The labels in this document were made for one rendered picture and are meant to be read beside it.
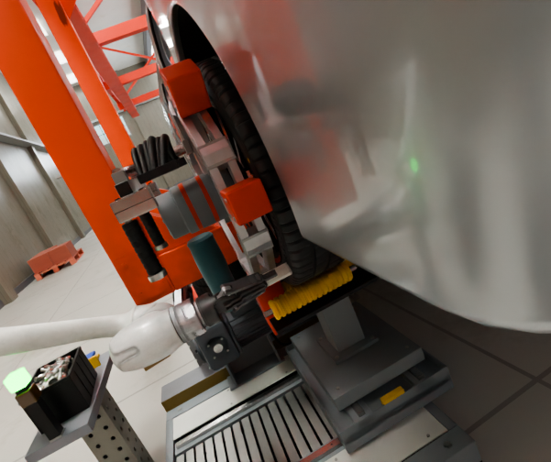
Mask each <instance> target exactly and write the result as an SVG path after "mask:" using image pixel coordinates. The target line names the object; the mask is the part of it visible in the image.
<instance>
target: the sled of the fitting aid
mask: <svg viewBox="0 0 551 462"><path fill-rule="evenodd" d="M285 350H286V352H287V354H288V356H289V358H290V360H291V362H292V364H293V365H294V367H295V369H296V370H297V372H298V374H299V375H300V377H301V378H302V380H303V382H304V384H305V385H306V387H307V389H308V390H309V391H310V392H311V394H312V396H313V397H314V399H315V401H316V403H317V404H318V406H319V407H320V409H321V411H322V412H323V414H324V416H325V418H326V419H327V421H328V422H329V423H330V425H331V426H332V428H333V430H334V431H335V433H336V435H337V437H338V438H339V440H340V441H341V443H342V445H343V446H344V448H345V449H346V450H347V452H348V453H349V454H350V453H351V452H353V451H355V450H356V449H358V448H359V447H361V446H363V445H364V444H366V443H367V442H368V441H370V440H371V439H373V438H374V437H376V436H378V435H380V434H381V433H383V432H384V431H386V430H388V429H389V428H391V427H392V426H394V425H395V424H397V423H398V422H400V421H401V420H403V419H404V418H406V417H407V416H409V415H411V414H412V413H414V412H416V411H417V410H419V409H421V408H422V407H424V406H425V405H426V404H427V403H429V402H431V401H433V400H434V399H436V398H437V397H439V396H440V395H442V394H444V393H445V392H447V391H449V390H450V389H452V388H454V384H453V381H452V379H451V376H450V373H449V370H448V367H447V366H446V365H445V364H444V363H442V362H441V361H439V360H438V359H437V358H435V357H433V356H432V355H431V354H429V353H428V352H426V351H425V350H424V349H422V350H423V353H424V357H425V359H424V360H423V361H421V362H420V363H418V364H416V365H415V366H413V367H411V368H409V369H407V370H406V371H404V372H403V373H402V374H400V375H399V376H397V377H395V378H394V379H391V380H390V381H388V382H387V383H385V384H383V385H382V386H380V387H378V388H377V389H376V390H374V391H372V392H371V393H369V394H367V395H366V396H364V397H362V398H361V399H359V400H357V401H355V402H354V403H352V404H350V405H349V406H348V407H346V408H345V409H343V410H341V411H338V410H337V408H336V406H335V405H334V404H333V403H332V402H331V400H330V399H329V397H328V396H327V394H326V393H325V391H324V389H323V388H322V387H321V385H320V384H319V382H318V381H317V379H316V378H315V376H314V375H313V373H312V372H311V370H310V369H309V368H308V367H307V365H306V364H305V363H304V361H303V359H302V358H301V356H300V355H299V353H298V352H297V350H296V349H295V348H294V346H293V344H292V343H291V344H290V345H288V346H286V347H285Z"/></svg>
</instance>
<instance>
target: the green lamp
mask: <svg viewBox="0 0 551 462"><path fill-rule="evenodd" d="M30 380H31V377H30V376H29V374H28V372H27V371H26V370H25V368H20V369H18V370H16V371H14V372H12V373H10V374H9V375H8V376H7V377H6V379H5V380H4V384H5V385H6V387H7V388H8V390H9V391H10V392H11V393H14V392H16V391H19V390H21V389H23V388H25V387H26V386H27V385H28V383H29V382H30Z"/></svg>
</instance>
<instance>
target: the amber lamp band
mask: <svg viewBox="0 0 551 462"><path fill-rule="evenodd" d="M41 393H42V392H41V391H40V389H39V387H38V386H37V385H36V383H35V382H33V383H32V384H31V386H30V387H29V389H28V390H26V391H24V392H22V393H20V394H18V395H16V397H15V399H16V401H17V402H18V404H19V405H20V406H21V408H22V409H24V408H26V407H28V406H29V405H31V404H33V403H35V402H37V401H38V400H39V397H40V395H41Z"/></svg>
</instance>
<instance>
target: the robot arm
mask: <svg viewBox="0 0 551 462"><path fill-rule="evenodd" d="M290 275H292V270H291V268H290V267H289V265H288V264H287V263H286V262H285V263H283V264H281V265H280V266H278V267H276V268H274V269H272V270H270V271H268V272H266V273H264V274H259V273H258V272H256V273H253V274H251V275H248V276H246V277H244V278H241V279H239V280H234V281H232V282H229V283H224V284H222V285H220V287H221V289H222V290H221V291H220V292H218V293H216V294H215V295H214V296H211V294H210V293H209V292H207V293H205V294H203V295H201V296H199V297H197V298H195V302H194V301H193V299H191V298H189V299H187V300H185V301H183V302H180V303H178V304H176V305H172V304H170V303H167V302H158V303H156V302H153V303H148V304H143V305H137V306H134V307H133V308H132V309H131V310H130V311H129V312H127V313H122V314H116V315H108V316H100V317H92V318H83V319H76V320H68V321H59V322H51V323H43V324H27V325H19V326H10V327H0V357H3V356H9V355H15V354H19V353H25V352H29V351H34V350H39V349H43V348H48V347H57V346H62V345H67V344H71V343H76V342H81V341H85V340H91V339H97V338H106V337H113V338H112V339H111V340H110V342H109V354H110V358H111V359H112V361H113V363H114V364H115V366H116V367H117V368H118V369H120V370H121V371H123V372H129V371H134V370H138V369H143V368H145V367H147V366H150V365H152V364H154V363H156V362H158V361H160V360H162V359H164V358H165V357H167V356H169V355H170V354H172V353H173V352H175V351H176V350H177V349H178V348H179V347H181V346H182V345H183V344H185V343H187V342H190V341H191V340H193V339H195V338H196V337H197V336H200V335H202V334H204V333H205V332H206V326H209V327H210V326H212V325H215V324H217V323H219V322H221V320H222V318H221V315H220V314H222V313H225V312H228V311H230V310H233V312H234V313H235V312H236V311H238V310H239V309H240V308H241V307H242V306H244V305H246V304H247V303H249V302H251V301H252V300H254V299H256V298H257V297H259V296H260V295H261V294H262V293H264V292H265V291H266V290H265V289H267V288H268V287H269V286H271V285H272V284H273V283H275V282H277V281H280V280H282V279H284V278H286V277H288V276H290Z"/></svg>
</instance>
